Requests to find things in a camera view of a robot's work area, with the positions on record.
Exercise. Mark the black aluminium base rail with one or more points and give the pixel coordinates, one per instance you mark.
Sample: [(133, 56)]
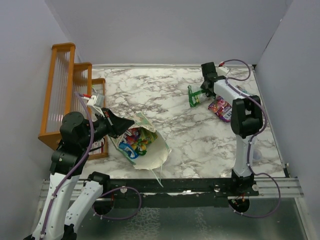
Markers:
[(182, 192)]

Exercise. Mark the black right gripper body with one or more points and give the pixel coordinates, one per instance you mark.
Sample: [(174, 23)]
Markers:
[(203, 86)]

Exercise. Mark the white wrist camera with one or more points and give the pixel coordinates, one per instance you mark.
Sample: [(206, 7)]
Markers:
[(97, 100), (222, 71)]

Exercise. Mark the purple Fox's candy bag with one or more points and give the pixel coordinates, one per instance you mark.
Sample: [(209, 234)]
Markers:
[(221, 108)]

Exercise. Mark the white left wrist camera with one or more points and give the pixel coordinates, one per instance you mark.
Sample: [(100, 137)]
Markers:
[(97, 100)]

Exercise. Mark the orange wooden tiered rack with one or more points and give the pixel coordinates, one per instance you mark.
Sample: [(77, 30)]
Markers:
[(65, 77)]

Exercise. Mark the green paper gift bag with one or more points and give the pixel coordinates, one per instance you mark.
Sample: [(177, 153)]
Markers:
[(147, 142)]

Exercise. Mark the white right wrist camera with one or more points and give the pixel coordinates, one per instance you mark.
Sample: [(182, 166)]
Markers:
[(222, 71)]

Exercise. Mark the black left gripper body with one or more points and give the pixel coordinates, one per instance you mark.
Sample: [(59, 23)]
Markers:
[(101, 128)]

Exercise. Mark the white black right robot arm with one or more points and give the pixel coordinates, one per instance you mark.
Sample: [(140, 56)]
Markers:
[(245, 122)]

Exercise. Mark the clear plastic cup lid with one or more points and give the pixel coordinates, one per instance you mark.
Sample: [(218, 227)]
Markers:
[(257, 155)]

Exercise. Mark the green snack pouch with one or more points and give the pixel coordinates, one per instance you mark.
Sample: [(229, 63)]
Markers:
[(196, 95)]

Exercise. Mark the green Fox's mint candy bag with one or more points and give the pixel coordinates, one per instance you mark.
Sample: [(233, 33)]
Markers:
[(242, 91)]

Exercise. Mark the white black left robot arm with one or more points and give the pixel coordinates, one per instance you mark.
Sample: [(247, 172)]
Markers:
[(61, 219)]

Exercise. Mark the small red white box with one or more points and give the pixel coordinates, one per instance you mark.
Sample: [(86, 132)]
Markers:
[(97, 146)]

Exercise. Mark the blue Oreo snack pack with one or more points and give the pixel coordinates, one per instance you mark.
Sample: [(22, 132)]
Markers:
[(130, 152)]

